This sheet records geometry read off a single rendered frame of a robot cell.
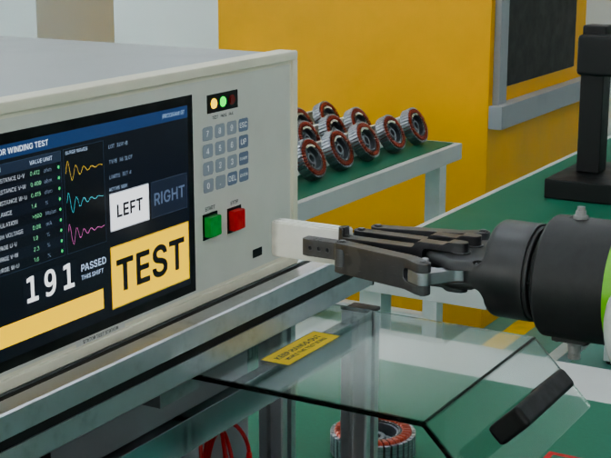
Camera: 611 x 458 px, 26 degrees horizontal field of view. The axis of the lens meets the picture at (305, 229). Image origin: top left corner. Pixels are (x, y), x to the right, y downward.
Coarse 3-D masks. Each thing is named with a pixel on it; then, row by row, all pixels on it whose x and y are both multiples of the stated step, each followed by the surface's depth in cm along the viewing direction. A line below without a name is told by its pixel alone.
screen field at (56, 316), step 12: (72, 300) 99; (84, 300) 100; (96, 300) 102; (48, 312) 97; (60, 312) 98; (72, 312) 99; (84, 312) 100; (12, 324) 93; (24, 324) 95; (36, 324) 96; (48, 324) 97; (60, 324) 98; (0, 336) 93; (12, 336) 94; (24, 336) 95; (0, 348) 93
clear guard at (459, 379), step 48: (288, 336) 122; (384, 336) 122; (432, 336) 122; (480, 336) 122; (528, 336) 122; (240, 384) 110; (288, 384) 109; (336, 384) 109; (384, 384) 109; (432, 384) 109; (480, 384) 110; (528, 384) 115; (432, 432) 101; (480, 432) 106; (528, 432) 110
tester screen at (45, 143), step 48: (48, 144) 95; (96, 144) 99; (144, 144) 104; (0, 192) 91; (48, 192) 95; (96, 192) 100; (0, 240) 91; (48, 240) 96; (96, 240) 101; (0, 288) 92; (96, 288) 101; (48, 336) 97
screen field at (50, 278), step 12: (60, 264) 97; (72, 264) 98; (24, 276) 94; (36, 276) 95; (48, 276) 96; (60, 276) 97; (72, 276) 99; (24, 288) 94; (36, 288) 95; (48, 288) 96; (60, 288) 98; (72, 288) 99; (24, 300) 94; (36, 300) 95
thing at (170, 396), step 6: (180, 384) 117; (186, 384) 118; (192, 384) 118; (198, 384) 119; (174, 390) 116; (180, 390) 117; (186, 390) 118; (192, 390) 119; (162, 396) 115; (168, 396) 115; (174, 396) 116; (180, 396) 117; (150, 402) 115; (156, 402) 115; (162, 402) 115; (168, 402) 116
